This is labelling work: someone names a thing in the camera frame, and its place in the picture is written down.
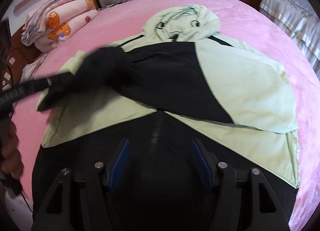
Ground green and black hooded jacket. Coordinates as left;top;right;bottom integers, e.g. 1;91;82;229
32;5;299;230

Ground person's left hand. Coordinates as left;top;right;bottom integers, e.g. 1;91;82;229
1;120;24;180

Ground wooden headboard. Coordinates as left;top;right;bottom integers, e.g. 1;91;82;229
1;26;41;89

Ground folded striped purple quilt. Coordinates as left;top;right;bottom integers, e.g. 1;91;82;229
21;0;74;46

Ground folded pink bear quilt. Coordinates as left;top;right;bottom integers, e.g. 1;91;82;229
34;0;99;52

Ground pink bed blanket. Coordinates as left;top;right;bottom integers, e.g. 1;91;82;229
13;0;319;230

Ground lace-covered furniture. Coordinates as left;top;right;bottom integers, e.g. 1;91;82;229
260;0;320;76

